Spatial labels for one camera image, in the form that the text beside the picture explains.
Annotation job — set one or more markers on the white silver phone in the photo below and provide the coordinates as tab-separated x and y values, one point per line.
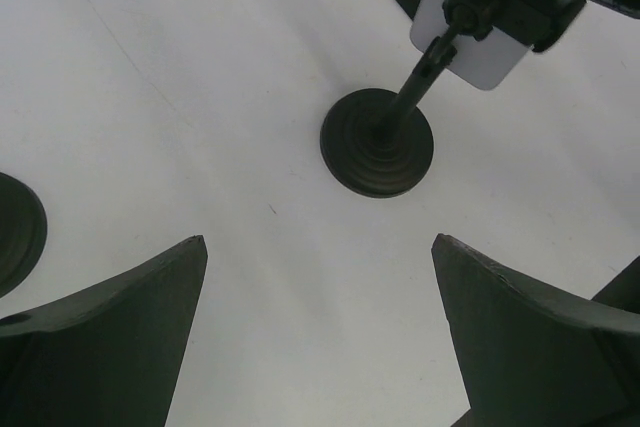
483	64

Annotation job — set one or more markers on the black stand holding purple phone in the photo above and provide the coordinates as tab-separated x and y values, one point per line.
23	232

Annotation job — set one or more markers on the black stand holding white phone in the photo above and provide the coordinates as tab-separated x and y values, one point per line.
377	143

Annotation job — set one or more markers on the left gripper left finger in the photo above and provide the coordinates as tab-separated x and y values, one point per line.
108	355

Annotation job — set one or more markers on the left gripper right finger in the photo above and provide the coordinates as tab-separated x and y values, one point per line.
531	354

